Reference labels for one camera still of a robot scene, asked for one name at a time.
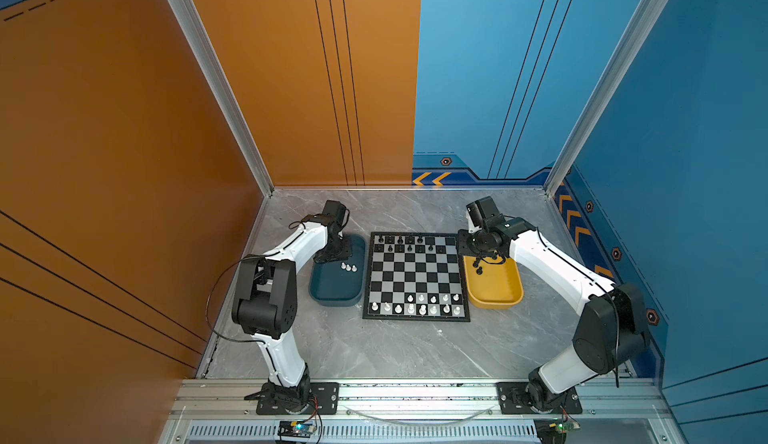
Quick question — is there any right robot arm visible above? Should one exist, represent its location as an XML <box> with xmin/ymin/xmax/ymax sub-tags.
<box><xmin>458</xmin><ymin>197</ymin><xmax>651</xmax><ymax>413</ymax></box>

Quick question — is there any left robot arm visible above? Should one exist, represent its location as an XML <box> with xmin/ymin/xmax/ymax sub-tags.
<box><xmin>231</xmin><ymin>200</ymin><xmax>352</xmax><ymax>413</ymax></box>

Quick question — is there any left green circuit board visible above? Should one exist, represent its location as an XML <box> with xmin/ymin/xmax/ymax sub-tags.
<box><xmin>276</xmin><ymin>420</ymin><xmax>320</xmax><ymax>443</ymax></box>

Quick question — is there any green circuit board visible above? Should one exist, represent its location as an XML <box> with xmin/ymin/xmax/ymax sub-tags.
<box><xmin>276</xmin><ymin>420</ymin><xmax>320</xmax><ymax>443</ymax></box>
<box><xmin>534</xmin><ymin>420</ymin><xmax>581</xmax><ymax>444</ymax></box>

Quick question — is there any right green circuit board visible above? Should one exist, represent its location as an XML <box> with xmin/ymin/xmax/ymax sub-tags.
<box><xmin>534</xmin><ymin>420</ymin><xmax>581</xmax><ymax>444</ymax></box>

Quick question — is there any teal plastic tray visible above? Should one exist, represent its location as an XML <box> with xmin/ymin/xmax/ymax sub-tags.
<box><xmin>309</xmin><ymin>234</ymin><xmax>368</xmax><ymax>307</ymax></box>

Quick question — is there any yellow plastic tray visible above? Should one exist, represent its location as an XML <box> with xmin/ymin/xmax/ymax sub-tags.
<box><xmin>463</xmin><ymin>256</ymin><xmax>524</xmax><ymax>310</ymax></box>

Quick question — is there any black white chessboard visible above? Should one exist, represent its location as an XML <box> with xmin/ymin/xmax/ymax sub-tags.
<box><xmin>362</xmin><ymin>232</ymin><xmax>471</xmax><ymax>323</ymax></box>

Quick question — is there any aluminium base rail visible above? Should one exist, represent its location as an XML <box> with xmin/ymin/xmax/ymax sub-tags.
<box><xmin>159</xmin><ymin>377</ymin><xmax>686</xmax><ymax>443</ymax></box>

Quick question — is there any aluminium corner post left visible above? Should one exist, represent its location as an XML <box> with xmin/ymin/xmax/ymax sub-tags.
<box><xmin>166</xmin><ymin>0</ymin><xmax>274</xmax><ymax>198</ymax></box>

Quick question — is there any aluminium corner post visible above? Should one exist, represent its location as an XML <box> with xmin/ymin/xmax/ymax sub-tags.
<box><xmin>543</xmin><ymin>0</ymin><xmax>669</xmax><ymax>197</ymax></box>
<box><xmin>166</xmin><ymin>0</ymin><xmax>274</xmax><ymax>198</ymax></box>

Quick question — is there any aluminium corner post right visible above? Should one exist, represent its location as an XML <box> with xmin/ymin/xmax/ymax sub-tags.
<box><xmin>543</xmin><ymin>0</ymin><xmax>669</xmax><ymax>197</ymax></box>

